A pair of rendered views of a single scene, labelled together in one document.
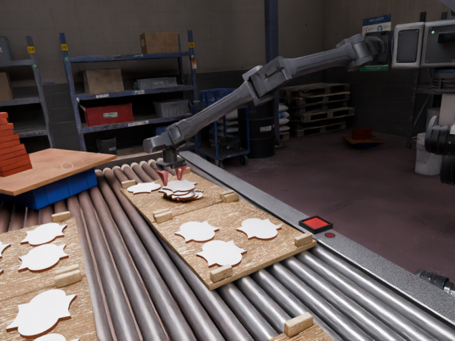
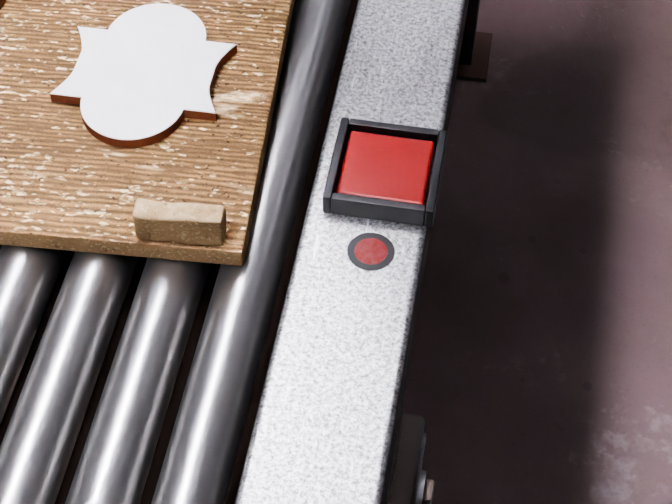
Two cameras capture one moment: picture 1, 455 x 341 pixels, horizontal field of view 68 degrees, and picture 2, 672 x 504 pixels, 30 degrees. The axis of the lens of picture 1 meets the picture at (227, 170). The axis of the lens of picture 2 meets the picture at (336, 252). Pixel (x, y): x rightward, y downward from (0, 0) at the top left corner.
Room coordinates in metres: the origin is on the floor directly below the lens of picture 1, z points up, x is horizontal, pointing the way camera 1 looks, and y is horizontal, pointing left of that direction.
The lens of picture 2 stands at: (0.50, -0.58, 1.58)
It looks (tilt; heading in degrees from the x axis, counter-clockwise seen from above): 53 degrees down; 36
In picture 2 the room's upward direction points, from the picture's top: straight up
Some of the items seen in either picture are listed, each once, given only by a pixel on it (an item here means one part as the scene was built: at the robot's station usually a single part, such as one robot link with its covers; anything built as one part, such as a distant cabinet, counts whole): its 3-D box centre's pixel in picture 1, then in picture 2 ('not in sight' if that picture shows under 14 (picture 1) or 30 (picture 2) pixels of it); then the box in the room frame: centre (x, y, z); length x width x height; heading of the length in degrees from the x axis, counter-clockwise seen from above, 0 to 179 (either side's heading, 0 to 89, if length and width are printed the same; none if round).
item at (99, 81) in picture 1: (102, 80); not in sight; (5.22, 1.76, 1.26); 0.49 x 0.38 x 0.34; 122
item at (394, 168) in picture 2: (315, 224); (385, 172); (0.98, -0.27, 0.92); 0.06 x 0.06 x 0.01; 26
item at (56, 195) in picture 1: (46, 181); not in sight; (1.45, 0.81, 0.97); 0.31 x 0.31 x 0.10; 61
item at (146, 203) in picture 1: (175, 193); not in sight; (1.31, 0.22, 0.93); 0.41 x 0.35 x 0.02; 31
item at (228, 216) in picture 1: (227, 233); (57, 26); (0.95, 0.01, 0.93); 0.41 x 0.35 x 0.02; 30
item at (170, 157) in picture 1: (170, 156); not in sight; (1.30, 0.22, 1.09); 0.10 x 0.07 x 0.07; 135
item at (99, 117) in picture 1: (108, 114); not in sight; (5.19, 1.75, 0.78); 0.66 x 0.45 x 0.28; 115
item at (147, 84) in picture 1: (154, 83); not in sight; (5.48, 1.05, 1.16); 0.60 x 0.40 x 0.15; 118
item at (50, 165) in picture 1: (36, 167); not in sight; (1.49, 0.87, 1.03); 0.50 x 0.50 x 0.02; 61
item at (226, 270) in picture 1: (221, 273); not in sight; (0.71, 0.03, 0.95); 0.06 x 0.02 x 0.03; 120
